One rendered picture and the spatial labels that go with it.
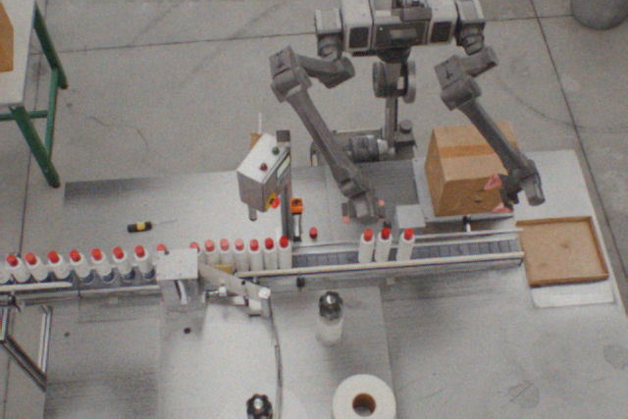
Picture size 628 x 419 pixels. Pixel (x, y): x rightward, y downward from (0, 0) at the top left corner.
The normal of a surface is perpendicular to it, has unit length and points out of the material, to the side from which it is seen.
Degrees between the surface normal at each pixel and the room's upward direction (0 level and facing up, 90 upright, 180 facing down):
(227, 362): 0
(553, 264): 0
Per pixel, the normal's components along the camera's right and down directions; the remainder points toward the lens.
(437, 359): 0.00, -0.52
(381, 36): 0.11, 0.85
